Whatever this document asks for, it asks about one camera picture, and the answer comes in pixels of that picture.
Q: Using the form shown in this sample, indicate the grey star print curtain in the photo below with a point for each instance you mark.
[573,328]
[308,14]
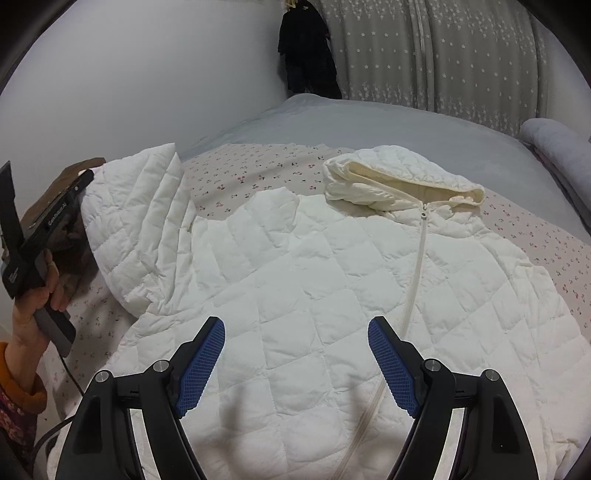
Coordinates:
[415,55]

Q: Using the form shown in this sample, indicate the cherry print blanket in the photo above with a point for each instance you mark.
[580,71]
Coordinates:
[258,166]

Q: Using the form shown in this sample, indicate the grey fleece blanket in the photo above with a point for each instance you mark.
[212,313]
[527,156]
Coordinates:
[554,138]

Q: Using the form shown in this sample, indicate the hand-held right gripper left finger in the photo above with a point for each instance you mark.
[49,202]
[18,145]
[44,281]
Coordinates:
[203,364]

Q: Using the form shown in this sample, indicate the black hanging garment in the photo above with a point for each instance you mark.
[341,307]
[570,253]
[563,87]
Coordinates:
[304,50]

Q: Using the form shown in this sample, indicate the person's left forearm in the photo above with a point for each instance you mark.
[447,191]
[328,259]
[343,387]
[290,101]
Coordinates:
[18,397]

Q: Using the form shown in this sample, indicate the white quilted blanket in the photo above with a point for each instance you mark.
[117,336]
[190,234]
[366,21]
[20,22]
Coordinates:
[300,277]

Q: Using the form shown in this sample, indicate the person's left hand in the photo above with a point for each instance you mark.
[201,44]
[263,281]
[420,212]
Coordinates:
[25,327]

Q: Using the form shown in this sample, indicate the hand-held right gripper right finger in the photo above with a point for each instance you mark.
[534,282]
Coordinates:
[392,364]

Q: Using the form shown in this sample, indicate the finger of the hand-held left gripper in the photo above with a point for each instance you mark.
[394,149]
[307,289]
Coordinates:
[81,184]

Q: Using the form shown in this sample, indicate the grey bed sheet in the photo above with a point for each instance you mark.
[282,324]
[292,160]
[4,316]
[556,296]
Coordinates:
[392,124]

